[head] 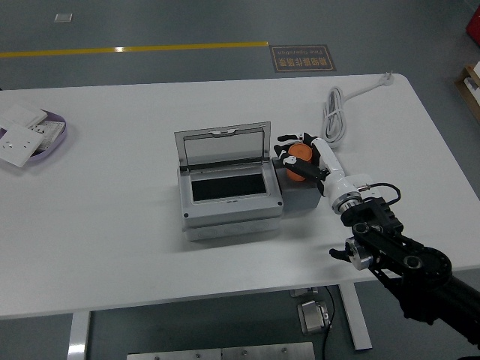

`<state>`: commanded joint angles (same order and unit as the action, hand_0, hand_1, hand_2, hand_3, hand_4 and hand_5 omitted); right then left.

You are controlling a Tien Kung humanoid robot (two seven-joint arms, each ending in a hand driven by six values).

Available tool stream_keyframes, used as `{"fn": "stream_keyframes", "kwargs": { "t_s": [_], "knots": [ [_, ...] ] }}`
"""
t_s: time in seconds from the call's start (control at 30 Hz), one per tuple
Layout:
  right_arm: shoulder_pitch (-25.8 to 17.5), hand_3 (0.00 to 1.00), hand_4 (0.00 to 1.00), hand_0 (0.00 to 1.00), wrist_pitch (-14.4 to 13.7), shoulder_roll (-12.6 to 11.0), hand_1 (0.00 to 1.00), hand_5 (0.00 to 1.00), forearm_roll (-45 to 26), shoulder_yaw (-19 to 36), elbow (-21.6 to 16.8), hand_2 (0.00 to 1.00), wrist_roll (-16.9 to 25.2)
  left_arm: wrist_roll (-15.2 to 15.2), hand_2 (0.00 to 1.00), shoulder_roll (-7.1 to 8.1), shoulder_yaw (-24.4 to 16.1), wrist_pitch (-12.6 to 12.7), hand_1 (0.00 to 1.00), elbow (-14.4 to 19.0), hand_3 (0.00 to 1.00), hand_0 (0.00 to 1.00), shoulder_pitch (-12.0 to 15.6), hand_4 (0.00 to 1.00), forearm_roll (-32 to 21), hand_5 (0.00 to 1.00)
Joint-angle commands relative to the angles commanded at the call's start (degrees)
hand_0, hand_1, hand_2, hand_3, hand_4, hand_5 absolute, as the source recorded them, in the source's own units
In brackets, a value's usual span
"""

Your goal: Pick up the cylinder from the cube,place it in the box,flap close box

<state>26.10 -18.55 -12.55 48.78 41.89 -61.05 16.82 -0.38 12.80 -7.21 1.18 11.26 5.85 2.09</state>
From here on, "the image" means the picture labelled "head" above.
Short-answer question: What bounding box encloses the wooden crate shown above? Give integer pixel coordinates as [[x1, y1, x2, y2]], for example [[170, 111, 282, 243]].
[[454, 61, 480, 125]]

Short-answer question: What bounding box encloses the orange cylinder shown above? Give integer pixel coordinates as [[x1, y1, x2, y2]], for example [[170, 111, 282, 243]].
[[286, 144, 314, 184]]

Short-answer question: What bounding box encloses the metal base plate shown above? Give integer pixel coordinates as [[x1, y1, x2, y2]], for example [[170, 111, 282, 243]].
[[126, 341, 316, 360]]

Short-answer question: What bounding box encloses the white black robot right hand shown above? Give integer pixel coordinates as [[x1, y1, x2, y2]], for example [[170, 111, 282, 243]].
[[273, 131, 371, 211]]

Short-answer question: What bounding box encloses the red box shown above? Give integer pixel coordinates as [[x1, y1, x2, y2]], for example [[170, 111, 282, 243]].
[[464, 7, 480, 38]]

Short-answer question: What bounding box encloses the purple tray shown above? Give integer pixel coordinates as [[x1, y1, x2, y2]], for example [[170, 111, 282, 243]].
[[0, 109, 69, 164]]

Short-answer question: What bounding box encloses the white five-hole wall socket plate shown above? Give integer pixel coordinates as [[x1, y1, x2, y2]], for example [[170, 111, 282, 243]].
[[0, 123, 45, 168]]

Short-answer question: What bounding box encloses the black floor cable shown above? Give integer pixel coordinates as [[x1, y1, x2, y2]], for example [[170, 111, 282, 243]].
[[322, 285, 337, 360]]

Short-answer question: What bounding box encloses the brown floor sign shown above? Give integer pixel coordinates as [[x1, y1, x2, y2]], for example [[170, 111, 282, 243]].
[[268, 44, 338, 73]]

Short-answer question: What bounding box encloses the grey enclosure box with lid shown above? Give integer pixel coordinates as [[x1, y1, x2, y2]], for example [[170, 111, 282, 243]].
[[174, 120, 284, 242]]

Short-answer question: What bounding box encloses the grey cube with round hole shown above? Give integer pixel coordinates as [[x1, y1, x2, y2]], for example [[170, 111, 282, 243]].
[[272, 156, 323, 217]]

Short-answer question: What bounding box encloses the metal foot pedal box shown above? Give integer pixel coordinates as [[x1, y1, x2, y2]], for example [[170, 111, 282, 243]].
[[297, 299, 333, 335]]

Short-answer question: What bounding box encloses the white blank switch plate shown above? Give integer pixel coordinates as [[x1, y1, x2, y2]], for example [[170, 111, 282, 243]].
[[0, 103, 48, 131]]

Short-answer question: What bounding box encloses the metal bracket under table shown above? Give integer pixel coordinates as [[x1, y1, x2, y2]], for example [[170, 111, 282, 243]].
[[289, 286, 320, 298]]

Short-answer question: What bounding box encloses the white power cord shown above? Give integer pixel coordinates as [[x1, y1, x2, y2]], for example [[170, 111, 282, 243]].
[[322, 70, 395, 150]]

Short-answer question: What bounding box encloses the white many-hole socket panel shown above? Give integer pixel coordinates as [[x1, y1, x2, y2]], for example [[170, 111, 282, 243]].
[[28, 120, 65, 153]]

